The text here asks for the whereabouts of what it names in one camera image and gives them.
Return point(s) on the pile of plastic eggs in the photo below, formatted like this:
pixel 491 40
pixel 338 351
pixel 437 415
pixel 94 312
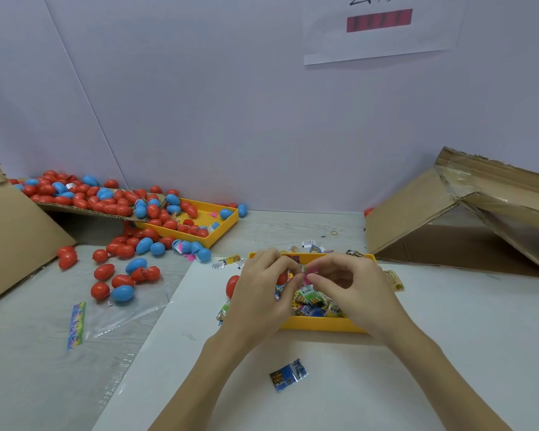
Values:
pixel 126 202

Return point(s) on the clear bag with coloured label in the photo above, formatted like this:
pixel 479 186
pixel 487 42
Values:
pixel 121 318

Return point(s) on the person's right hand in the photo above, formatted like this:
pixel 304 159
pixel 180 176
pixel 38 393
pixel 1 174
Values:
pixel 364 296

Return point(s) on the single red plastic egg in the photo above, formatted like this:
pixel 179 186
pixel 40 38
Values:
pixel 283 277

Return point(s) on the white paper sign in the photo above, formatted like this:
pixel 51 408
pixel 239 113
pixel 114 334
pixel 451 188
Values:
pixel 382 40

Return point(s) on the person's left hand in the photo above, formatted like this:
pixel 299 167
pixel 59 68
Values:
pixel 256 305

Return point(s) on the person's right forearm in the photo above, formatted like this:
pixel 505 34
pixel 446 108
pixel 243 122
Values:
pixel 445 381

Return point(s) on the yellow tray under eggs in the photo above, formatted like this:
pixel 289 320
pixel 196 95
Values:
pixel 223 224

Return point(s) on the torn flattened cardboard box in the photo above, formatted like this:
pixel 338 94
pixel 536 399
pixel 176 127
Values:
pixel 404 211

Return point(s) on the yellow label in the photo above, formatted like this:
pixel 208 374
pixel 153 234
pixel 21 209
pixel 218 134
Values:
pixel 393 280

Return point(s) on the yellow plastic tray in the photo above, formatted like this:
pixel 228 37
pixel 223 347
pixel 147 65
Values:
pixel 323 325

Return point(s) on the person's left forearm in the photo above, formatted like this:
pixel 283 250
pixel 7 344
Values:
pixel 202 390

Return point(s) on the blue packet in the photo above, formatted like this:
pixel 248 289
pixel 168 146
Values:
pixel 288 374

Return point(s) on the tall brown cardboard box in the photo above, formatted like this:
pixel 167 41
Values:
pixel 11 238

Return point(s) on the brown cardboard sheet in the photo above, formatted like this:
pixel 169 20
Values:
pixel 81 207

